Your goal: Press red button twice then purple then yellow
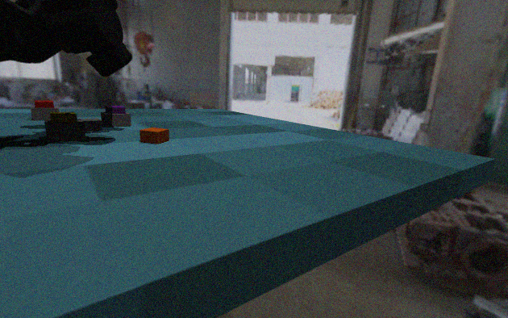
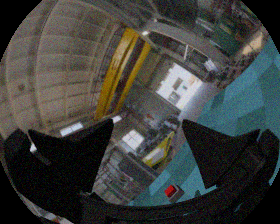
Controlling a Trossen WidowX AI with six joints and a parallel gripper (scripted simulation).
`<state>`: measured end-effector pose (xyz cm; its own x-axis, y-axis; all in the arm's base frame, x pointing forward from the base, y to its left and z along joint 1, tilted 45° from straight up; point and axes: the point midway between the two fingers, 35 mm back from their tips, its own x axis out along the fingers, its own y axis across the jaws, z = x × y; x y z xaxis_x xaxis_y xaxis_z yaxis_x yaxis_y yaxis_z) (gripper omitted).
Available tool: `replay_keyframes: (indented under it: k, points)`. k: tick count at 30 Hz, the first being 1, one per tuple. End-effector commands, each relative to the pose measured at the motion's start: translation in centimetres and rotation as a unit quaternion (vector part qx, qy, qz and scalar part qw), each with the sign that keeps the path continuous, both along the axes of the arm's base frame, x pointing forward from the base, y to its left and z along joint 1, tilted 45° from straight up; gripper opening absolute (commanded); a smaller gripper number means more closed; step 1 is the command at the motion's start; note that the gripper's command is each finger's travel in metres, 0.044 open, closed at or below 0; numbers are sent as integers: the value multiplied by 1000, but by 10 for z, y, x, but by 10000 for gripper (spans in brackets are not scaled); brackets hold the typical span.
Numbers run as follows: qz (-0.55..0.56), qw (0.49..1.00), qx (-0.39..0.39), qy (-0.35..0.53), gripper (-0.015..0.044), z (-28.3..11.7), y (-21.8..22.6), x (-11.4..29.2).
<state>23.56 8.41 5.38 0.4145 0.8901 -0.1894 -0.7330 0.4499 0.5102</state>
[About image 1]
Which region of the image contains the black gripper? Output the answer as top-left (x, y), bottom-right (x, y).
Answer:
top-left (86, 43), bottom-right (131, 77)

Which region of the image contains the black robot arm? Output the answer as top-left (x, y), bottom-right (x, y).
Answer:
top-left (0, 0), bottom-right (123, 64)

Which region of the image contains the red button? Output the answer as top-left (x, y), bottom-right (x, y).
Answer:
top-left (31, 100), bottom-right (59, 121)

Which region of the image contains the orange-brown block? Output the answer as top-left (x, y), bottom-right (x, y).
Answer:
top-left (140, 128), bottom-right (169, 144)

